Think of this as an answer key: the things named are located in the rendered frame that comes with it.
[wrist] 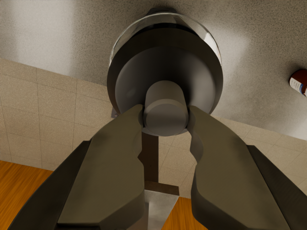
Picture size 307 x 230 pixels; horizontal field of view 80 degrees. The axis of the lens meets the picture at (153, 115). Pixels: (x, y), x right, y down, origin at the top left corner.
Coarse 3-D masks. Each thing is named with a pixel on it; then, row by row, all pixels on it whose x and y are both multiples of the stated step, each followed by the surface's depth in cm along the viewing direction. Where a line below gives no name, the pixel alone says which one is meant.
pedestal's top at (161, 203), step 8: (144, 184) 65; (152, 184) 66; (160, 184) 67; (168, 184) 68; (144, 192) 64; (152, 192) 64; (160, 192) 64; (168, 192) 65; (176, 192) 66; (152, 200) 67; (160, 200) 67; (168, 200) 67; (176, 200) 67; (152, 208) 70; (160, 208) 70; (168, 208) 69; (152, 216) 73; (160, 216) 73; (152, 224) 76; (160, 224) 76
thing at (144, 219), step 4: (148, 204) 68; (148, 208) 67; (144, 212) 65; (148, 212) 65; (144, 216) 64; (140, 220) 62; (144, 220) 63; (136, 224) 61; (140, 224) 61; (144, 224) 62; (128, 228) 59; (132, 228) 60; (136, 228) 60; (140, 228) 60; (144, 228) 60
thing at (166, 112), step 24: (120, 48) 13; (144, 48) 12; (168, 48) 12; (192, 48) 12; (120, 72) 13; (144, 72) 13; (168, 72) 13; (192, 72) 13; (216, 72) 13; (120, 96) 14; (144, 96) 14; (168, 96) 11; (192, 96) 14; (216, 96) 14; (144, 120) 11; (168, 120) 11
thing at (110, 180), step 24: (120, 120) 10; (96, 144) 9; (120, 144) 9; (96, 168) 7; (120, 168) 7; (72, 192) 6; (96, 192) 6; (120, 192) 6; (72, 216) 6; (96, 216) 6; (120, 216) 6
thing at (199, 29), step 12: (168, 12) 15; (132, 24) 15; (144, 24) 15; (156, 24) 15; (168, 24) 15; (180, 24) 15; (192, 24) 15; (120, 36) 16; (132, 36) 16; (204, 36) 16; (216, 48) 16
